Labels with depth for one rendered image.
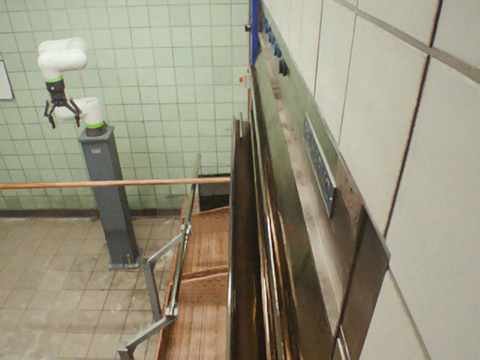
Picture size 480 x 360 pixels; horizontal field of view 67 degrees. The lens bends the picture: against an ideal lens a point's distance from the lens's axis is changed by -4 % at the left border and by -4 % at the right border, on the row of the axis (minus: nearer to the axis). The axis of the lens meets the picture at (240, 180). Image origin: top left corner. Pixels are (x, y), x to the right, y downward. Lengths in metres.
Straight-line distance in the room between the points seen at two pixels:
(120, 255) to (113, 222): 0.35
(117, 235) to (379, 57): 2.94
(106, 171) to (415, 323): 2.65
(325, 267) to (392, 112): 0.32
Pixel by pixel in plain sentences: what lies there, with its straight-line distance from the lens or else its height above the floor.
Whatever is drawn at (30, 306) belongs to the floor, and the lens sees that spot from 3.36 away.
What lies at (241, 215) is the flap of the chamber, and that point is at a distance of 1.45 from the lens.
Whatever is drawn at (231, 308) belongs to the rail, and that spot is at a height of 1.43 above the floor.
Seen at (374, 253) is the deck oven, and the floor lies 2.08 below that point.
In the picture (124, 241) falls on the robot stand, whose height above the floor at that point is 0.28.
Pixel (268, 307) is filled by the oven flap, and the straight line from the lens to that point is 1.06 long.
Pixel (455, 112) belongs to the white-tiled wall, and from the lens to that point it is 0.21.
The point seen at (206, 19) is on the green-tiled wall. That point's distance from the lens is 3.01.
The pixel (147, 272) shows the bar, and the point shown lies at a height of 0.89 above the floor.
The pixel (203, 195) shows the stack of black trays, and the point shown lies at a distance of 2.57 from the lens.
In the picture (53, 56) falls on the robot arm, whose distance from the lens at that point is 2.10.
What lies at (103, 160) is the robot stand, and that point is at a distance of 2.77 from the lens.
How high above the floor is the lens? 2.29
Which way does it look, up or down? 32 degrees down
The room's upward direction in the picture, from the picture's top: 1 degrees counter-clockwise
